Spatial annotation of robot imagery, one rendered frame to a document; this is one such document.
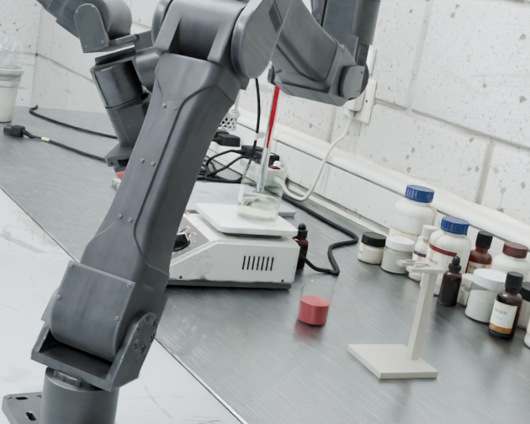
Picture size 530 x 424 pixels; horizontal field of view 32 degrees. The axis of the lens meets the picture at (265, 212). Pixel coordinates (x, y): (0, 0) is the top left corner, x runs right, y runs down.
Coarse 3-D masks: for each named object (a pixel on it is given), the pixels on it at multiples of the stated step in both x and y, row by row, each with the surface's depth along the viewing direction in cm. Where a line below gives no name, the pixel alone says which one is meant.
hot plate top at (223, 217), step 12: (204, 204) 135; (216, 204) 137; (228, 204) 138; (204, 216) 131; (216, 216) 130; (228, 216) 131; (216, 228) 127; (228, 228) 126; (240, 228) 126; (252, 228) 127; (264, 228) 128; (276, 228) 129; (288, 228) 130
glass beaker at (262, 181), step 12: (252, 168) 128; (264, 168) 128; (276, 168) 133; (288, 168) 130; (252, 180) 129; (264, 180) 128; (276, 180) 129; (240, 192) 131; (252, 192) 129; (264, 192) 129; (276, 192) 129; (240, 204) 130; (252, 204) 129; (264, 204) 129; (276, 204) 130; (240, 216) 130; (252, 216) 129; (264, 216) 130; (276, 216) 131
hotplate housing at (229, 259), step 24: (192, 216) 135; (216, 240) 126; (240, 240) 127; (264, 240) 129; (288, 240) 131; (192, 264) 125; (216, 264) 126; (240, 264) 127; (264, 264) 129; (288, 264) 130; (288, 288) 132
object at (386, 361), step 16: (416, 272) 107; (432, 272) 108; (432, 288) 110; (416, 320) 111; (416, 336) 111; (352, 352) 112; (368, 352) 112; (384, 352) 112; (400, 352) 113; (416, 352) 112; (368, 368) 109; (384, 368) 108; (400, 368) 108; (416, 368) 109; (432, 368) 110
